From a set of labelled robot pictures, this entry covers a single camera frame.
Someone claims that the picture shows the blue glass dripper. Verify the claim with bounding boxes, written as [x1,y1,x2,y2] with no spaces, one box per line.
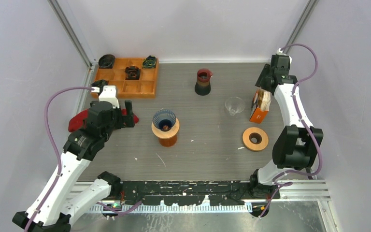
[152,109,176,131]

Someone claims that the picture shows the orange coffee filter box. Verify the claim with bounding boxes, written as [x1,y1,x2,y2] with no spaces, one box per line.
[249,88,271,124]

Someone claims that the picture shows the wooden dripper ring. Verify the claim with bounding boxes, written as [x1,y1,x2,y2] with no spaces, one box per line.
[242,127,269,152]
[151,117,180,140]

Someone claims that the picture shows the orange glass carafe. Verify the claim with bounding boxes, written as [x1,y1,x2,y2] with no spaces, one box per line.
[158,135,177,147]

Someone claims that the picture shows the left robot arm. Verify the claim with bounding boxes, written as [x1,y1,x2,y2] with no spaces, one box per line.
[12,100,135,232]

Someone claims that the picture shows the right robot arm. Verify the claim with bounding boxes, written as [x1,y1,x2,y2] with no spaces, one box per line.
[249,52,323,199]

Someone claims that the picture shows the clear glass dripper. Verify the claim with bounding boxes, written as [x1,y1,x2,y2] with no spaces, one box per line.
[225,97,245,116]

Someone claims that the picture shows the red cloth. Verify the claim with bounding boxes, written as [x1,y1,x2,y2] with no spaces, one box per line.
[68,109,139,132]

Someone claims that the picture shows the green coil bottom left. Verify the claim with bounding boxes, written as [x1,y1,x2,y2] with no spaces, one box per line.
[91,79,109,94]

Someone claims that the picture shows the green coil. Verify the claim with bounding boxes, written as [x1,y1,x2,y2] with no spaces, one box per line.
[91,79,109,94]
[142,55,157,69]

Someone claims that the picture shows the orange wooden compartment tray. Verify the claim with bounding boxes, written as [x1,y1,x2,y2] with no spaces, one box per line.
[94,58,159,99]

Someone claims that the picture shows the green coil top right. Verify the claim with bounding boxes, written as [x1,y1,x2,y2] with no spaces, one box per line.
[142,55,157,69]

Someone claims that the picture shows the red black carafe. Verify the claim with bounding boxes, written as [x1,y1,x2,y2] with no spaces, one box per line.
[195,69,213,96]

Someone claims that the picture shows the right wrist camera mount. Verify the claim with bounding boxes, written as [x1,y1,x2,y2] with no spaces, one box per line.
[276,48,292,64]

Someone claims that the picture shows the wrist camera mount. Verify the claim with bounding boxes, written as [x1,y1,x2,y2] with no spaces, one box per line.
[276,48,292,64]
[98,85,120,108]

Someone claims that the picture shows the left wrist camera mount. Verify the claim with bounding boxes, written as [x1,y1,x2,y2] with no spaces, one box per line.
[98,85,120,108]

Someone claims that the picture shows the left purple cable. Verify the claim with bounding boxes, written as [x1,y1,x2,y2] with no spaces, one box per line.
[24,86,142,232]

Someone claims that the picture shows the purple cable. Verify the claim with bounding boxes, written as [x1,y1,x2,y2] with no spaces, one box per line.
[24,86,142,232]
[259,43,324,218]

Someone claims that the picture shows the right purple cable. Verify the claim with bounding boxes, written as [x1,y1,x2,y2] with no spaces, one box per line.
[259,43,324,218]

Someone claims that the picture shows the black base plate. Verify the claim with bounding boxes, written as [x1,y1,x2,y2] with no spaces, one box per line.
[106,180,277,206]

